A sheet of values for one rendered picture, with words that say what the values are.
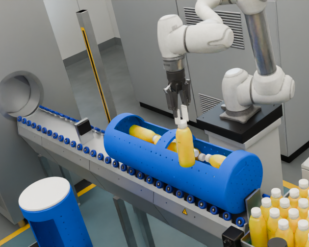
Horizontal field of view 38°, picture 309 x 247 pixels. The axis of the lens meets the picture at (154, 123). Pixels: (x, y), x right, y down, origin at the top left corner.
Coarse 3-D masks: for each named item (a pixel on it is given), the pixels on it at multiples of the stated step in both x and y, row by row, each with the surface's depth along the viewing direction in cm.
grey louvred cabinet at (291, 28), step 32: (128, 0) 457; (160, 0) 417; (192, 0) 384; (288, 0) 328; (128, 32) 485; (288, 32) 338; (128, 64) 515; (160, 64) 465; (192, 64) 424; (224, 64) 389; (288, 64) 349; (160, 96) 493; (192, 96) 447; (288, 128) 372; (288, 160) 387
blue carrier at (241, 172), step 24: (120, 120) 251; (120, 144) 243; (144, 144) 230; (168, 144) 222; (144, 168) 233; (168, 168) 217; (192, 168) 207; (216, 168) 198; (240, 168) 197; (192, 192) 211; (216, 192) 196; (240, 192) 201
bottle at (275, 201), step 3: (270, 198) 193; (273, 198) 192; (276, 198) 192; (279, 198) 191; (273, 201) 192; (276, 201) 191; (279, 201) 191; (273, 204) 192; (276, 204) 191; (279, 204) 191; (276, 207) 192
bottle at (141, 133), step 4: (132, 128) 257; (136, 128) 255; (140, 128) 254; (144, 128) 253; (132, 132) 256; (136, 132) 254; (140, 132) 252; (144, 132) 250; (148, 132) 249; (152, 132) 249; (136, 136) 254; (140, 136) 252; (144, 136) 249; (148, 136) 248; (152, 136) 248; (144, 140) 250; (148, 140) 248; (152, 140) 248
